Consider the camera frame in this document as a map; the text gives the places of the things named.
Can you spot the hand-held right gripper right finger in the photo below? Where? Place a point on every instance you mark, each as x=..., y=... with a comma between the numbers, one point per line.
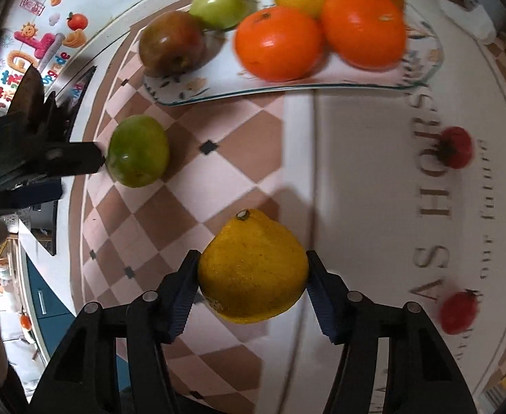
x=326, y=306

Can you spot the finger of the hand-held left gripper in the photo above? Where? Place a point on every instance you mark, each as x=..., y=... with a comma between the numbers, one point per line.
x=80, y=158
x=33, y=194

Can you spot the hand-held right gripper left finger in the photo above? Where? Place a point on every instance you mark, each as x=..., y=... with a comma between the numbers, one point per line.
x=179, y=302

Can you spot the green apple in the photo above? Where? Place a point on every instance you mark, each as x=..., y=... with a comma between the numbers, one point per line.
x=139, y=151
x=223, y=6

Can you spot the reddish brown apple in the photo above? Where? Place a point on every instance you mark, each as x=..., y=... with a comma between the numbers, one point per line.
x=171, y=43

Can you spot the floral ceramic plate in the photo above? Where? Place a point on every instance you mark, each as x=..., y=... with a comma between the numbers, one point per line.
x=218, y=82

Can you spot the orange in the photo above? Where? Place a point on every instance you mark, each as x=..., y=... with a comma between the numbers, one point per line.
x=363, y=28
x=279, y=47

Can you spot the black glass gas stove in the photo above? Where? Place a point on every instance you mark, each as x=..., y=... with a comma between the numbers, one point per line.
x=48, y=237

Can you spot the blue kitchen cabinet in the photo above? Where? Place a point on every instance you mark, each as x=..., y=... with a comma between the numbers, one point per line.
x=42, y=297

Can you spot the small tomato ornament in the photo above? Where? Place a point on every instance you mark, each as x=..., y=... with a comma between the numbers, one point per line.
x=24, y=321

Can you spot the red cherry tomato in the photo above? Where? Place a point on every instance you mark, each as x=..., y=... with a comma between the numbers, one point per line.
x=455, y=146
x=459, y=312

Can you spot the checkered table runner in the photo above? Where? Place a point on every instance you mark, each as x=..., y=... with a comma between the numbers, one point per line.
x=244, y=172

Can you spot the white crumpled tissue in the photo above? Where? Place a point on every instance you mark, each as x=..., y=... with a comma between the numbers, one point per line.
x=468, y=15

